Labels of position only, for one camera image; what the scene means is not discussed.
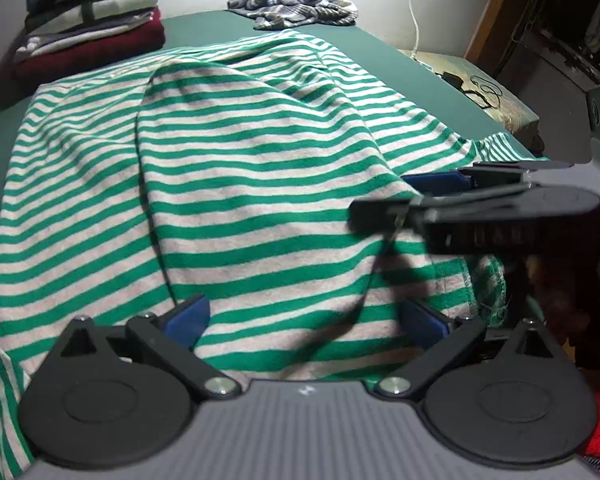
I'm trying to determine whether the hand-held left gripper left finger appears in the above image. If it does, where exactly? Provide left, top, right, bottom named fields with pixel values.
left=55, top=294, right=243, bottom=401

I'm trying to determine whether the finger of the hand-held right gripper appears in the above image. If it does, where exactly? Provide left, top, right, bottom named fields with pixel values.
left=402, top=160, right=576, bottom=196
left=347, top=184, right=531, bottom=235

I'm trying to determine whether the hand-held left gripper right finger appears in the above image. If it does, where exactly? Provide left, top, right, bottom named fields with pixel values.
left=375, top=300, right=556, bottom=401

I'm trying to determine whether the green white striped shirt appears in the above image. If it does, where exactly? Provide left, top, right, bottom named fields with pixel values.
left=0, top=30, right=546, bottom=480

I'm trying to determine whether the pale green side table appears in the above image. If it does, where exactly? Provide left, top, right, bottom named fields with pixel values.
left=397, top=49, right=541, bottom=136

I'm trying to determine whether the grey striped crumpled garment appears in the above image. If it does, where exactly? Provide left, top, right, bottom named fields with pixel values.
left=252, top=0, right=358, bottom=30

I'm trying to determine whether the dark wardrobe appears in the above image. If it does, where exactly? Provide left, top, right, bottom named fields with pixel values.
left=500, top=0, right=600, bottom=91

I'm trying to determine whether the dark red folded sweater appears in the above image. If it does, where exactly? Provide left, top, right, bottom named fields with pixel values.
left=14, top=20, right=166, bottom=91

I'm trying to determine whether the white folded garment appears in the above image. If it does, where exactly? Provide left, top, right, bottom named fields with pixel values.
left=15, top=7, right=161, bottom=58

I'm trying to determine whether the dark green white folded shirt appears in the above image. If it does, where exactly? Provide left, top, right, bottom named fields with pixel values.
left=25, top=0, right=162, bottom=33

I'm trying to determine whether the black coiled cable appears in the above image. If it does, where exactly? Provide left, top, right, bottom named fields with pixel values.
left=462, top=74, right=505, bottom=110

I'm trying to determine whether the wooden door frame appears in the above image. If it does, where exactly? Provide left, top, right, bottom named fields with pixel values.
left=462, top=0, right=523, bottom=78

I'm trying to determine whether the white power cable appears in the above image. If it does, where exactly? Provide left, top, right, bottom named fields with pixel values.
left=407, top=0, right=423, bottom=56

